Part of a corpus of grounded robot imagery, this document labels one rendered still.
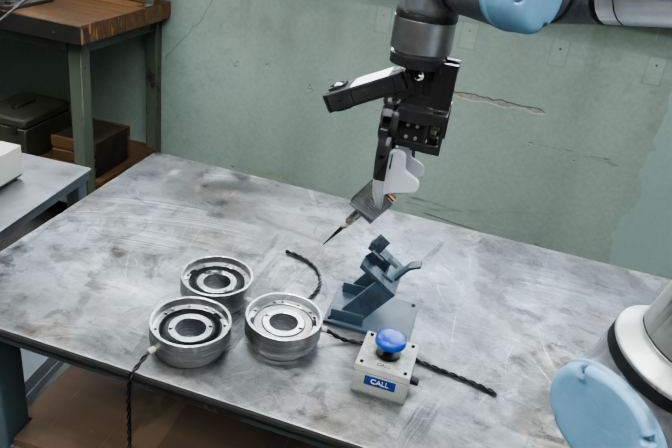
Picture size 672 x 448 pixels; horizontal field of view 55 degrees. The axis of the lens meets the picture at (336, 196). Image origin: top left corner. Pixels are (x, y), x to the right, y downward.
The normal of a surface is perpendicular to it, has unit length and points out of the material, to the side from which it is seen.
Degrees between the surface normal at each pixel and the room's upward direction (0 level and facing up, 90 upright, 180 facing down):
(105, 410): 0
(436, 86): 90
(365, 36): 90
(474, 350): 0
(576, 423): 97
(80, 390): 0
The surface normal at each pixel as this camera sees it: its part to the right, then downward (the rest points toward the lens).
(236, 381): 0.13, -0.89
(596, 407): -0.84, 0.26
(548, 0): 0.58, 0.43
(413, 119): -0.26, 0.41
